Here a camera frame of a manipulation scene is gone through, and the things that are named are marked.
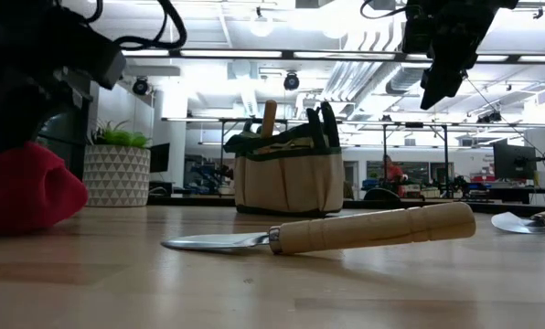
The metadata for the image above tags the wide-blade trowel wooden handle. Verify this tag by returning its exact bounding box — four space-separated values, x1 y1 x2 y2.
490 205 545 235

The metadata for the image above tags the beige green-trimmed gardening bag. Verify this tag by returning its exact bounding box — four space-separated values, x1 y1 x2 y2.
223 116 346 218

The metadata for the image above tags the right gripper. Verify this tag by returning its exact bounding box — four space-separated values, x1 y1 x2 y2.
402 0 502 111

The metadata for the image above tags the dark background cabinet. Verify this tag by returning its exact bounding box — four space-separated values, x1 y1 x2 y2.
37 81 91 177

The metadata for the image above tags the black aluminium table frame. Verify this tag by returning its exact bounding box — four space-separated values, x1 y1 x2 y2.
146 195 545 216

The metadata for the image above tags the black chair back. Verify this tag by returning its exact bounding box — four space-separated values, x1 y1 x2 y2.
362 186 401 202

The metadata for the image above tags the person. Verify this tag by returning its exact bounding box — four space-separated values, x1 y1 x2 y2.
380 154 410 198

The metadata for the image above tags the wooden-handled garden tool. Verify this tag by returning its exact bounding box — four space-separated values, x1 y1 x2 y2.
260 99 279 140

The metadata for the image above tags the large black monitor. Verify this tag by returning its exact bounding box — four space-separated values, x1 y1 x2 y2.
492 139 538 181

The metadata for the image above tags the black round ceiling fixture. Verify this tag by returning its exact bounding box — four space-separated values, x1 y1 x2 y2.
132 76 151 97
283 71 301 91

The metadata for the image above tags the red gardening glove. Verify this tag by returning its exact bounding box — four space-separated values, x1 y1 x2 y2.
0 142 90 235

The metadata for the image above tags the black ceiling spotlight cluster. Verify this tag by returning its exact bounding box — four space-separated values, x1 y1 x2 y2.
476 111 505 124

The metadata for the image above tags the narrow-blade trowel wooden handle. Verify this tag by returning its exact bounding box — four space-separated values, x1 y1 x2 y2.
160 201 477 256

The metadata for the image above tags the black background desk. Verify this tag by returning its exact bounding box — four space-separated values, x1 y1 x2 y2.
464 185 545 207

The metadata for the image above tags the succulent in white patterned pot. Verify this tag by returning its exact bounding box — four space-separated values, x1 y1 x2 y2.
83 119 153 209

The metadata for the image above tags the small black monitor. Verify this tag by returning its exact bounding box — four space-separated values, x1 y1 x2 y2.
149 142 171 174

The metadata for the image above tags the round white ceiling lamp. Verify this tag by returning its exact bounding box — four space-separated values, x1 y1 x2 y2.
248 13 275 38

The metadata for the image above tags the long ceiling light bar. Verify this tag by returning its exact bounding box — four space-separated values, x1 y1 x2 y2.
121 47 545 64

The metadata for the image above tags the black background rig frame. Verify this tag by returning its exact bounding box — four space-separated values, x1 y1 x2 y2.
162 116 452 198

